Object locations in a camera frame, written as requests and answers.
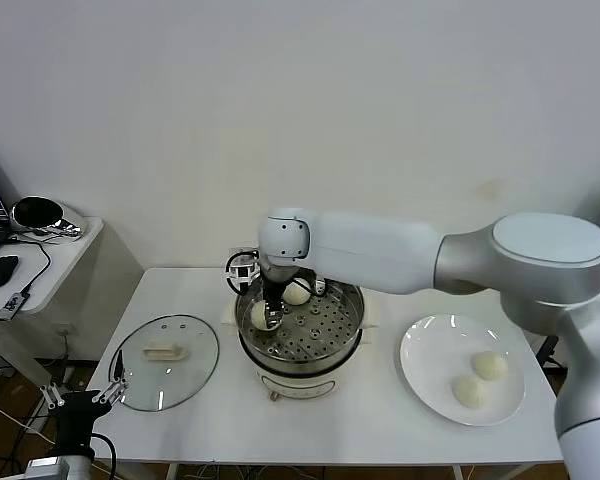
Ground perforated steel steamer basket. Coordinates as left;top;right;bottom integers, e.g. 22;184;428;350
234;264;367;374

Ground white side table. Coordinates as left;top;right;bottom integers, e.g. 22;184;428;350
0;216;146;401

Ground small usb adapter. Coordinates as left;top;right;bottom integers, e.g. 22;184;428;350
0;293;34;322

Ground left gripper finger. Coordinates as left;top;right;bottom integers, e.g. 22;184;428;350
39;383;65;409
92;349;130;406

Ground black computer mouse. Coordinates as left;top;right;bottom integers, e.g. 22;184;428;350
0;255;20;290

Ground thin black cable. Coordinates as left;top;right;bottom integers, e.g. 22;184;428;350
7;234;52;296

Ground white steamed baozi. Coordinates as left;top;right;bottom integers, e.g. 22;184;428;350
471;350;509;381
249;301;271;331
452;375;490;409
283;282;312;306

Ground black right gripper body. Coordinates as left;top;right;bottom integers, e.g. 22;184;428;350
262;278;288;313

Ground cream electric cooker base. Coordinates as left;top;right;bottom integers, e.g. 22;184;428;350
221;294;381;403

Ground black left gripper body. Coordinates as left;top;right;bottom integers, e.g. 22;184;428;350
54;390;114;452

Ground shiny chrome headset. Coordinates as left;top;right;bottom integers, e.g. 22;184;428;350
11;196;86;244

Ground white round plate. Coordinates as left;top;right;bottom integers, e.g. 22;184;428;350
399;313;526;427

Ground black cable with adapter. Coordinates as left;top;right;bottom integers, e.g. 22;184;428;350
539;334;562;369

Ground round glass lid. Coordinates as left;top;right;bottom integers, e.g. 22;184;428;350
108;313;221;413

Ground white floor cable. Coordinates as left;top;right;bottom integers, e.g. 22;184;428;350
0;398;56;444

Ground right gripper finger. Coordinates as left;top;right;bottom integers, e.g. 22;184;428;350
264;301;288;334

